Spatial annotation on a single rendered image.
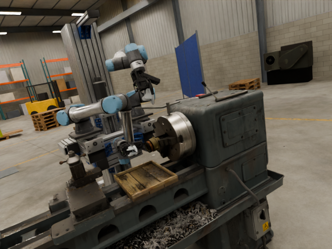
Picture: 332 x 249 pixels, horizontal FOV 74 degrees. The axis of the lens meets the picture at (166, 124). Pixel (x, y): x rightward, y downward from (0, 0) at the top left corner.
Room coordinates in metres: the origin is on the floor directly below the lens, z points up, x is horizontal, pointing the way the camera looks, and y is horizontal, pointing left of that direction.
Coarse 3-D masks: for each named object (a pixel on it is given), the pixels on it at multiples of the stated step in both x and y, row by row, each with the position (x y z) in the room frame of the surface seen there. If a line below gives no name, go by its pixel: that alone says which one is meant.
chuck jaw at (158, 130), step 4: (152, 124) 1.46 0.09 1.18; (156, 124) 1.44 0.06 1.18; (160, 124) 1.44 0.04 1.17; (156, 128) 1.41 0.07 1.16; (160, 128) 1.42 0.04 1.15; (156, 132) 1.39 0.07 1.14; (160, 132) 1.40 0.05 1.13; (164, 132) 1.41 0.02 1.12; (152, 136) 1.40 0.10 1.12; (156, 136) 1.37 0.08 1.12; (160, 136) 1.40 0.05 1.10
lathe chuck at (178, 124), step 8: (160, 120) 1.43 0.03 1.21; (168, 120) 1.33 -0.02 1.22; (176, 120) 1.34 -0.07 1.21; (168, 128) 1.35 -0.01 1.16; (176, 128) 1.29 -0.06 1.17; (184, 128) 1.30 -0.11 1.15; (176, 136) 1.27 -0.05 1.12; (184, 136) 1.28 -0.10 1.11; (176, 144) 1.29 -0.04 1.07; (184, 144) 1.27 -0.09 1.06; (168, 152) 1.41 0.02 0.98; (176, 152) 1.31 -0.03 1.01; (184, 152) 1.29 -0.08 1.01; (176, 160) 1.33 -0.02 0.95
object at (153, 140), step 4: (148, 140) 1.35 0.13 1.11; (152, 140) 1.33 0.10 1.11; (156, 140) 1.32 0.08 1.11; (144, 144) 1.35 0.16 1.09; (148, 144) 1.31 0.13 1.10; (152, 144) 1.31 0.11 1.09; (156, 144) 1.31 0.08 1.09; (148, 148) 1.36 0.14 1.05; (152, 148) 1.30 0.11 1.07; (156, 148) 1.31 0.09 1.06
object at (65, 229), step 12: (60, 192) 1.28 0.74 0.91; (48, 204) 1.18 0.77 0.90; (60, 204) 1.16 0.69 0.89; (108, 204) 1.01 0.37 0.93; (72, 216) 0.96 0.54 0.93; (84, 216) 0.94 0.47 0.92; (96, 216) 0.94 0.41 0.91; (108, 216) 0.96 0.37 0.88; (60, 228) 0.92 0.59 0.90; (72, 228) 0.90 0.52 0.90; (84, 228) 0.91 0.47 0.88; (60, 240) 0.86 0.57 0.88
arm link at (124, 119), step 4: (128, 100) 1.57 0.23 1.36; (128, 104) 1.58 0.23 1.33; (128, 108) 1.59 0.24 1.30; (120, 112) 1.61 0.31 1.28; (124, 112) 1.59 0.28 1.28; (128, 112) 1.60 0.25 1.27; (124, 116) 1.59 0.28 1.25; (128, 116) 1.60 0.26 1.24; (124, 120) 1.60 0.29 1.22; (128, 120) 1.60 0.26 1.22; (124, 124) 1.60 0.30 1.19; (128, 124) 1.60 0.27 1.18; (124, 128) 1.60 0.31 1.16; (128, 128) 1.60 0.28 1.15; (132, 128) 1.63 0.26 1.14; (124, 132) 1.61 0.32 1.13; (128, 132) 1.60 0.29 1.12; (132, 132) 1.62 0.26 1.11; (124, 136) 1.61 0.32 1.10; (128, 136) 1.60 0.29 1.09; (132, 136) 1.62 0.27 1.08; (128, 140) 1.60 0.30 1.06; (132, 140) 1.61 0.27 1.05
